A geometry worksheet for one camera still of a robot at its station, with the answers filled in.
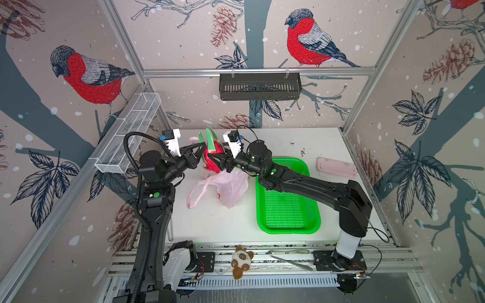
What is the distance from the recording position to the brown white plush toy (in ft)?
2.36

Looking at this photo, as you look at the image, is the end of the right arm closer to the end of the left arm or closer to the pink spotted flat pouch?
the end of the left arm

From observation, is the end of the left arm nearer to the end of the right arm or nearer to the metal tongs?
the end of the right arm

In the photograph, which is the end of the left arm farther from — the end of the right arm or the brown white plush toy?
the brown white plush toy

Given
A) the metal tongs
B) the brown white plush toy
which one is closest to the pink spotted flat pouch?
the metal tongs

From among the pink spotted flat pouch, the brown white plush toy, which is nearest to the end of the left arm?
the brown white plush toy

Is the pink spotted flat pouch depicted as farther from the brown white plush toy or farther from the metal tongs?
the brown white plush toy

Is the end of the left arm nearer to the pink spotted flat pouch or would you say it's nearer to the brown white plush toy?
the brown white plush toy

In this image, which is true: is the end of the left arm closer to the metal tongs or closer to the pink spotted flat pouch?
the metal tongs

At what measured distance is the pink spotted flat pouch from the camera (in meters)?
1.00

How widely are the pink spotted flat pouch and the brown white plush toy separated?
1.90 feet

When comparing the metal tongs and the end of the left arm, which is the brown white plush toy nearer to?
the metal tongs

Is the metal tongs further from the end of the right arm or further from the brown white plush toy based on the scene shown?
the end of the right arm

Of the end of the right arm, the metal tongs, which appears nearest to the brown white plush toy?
the metal tongs
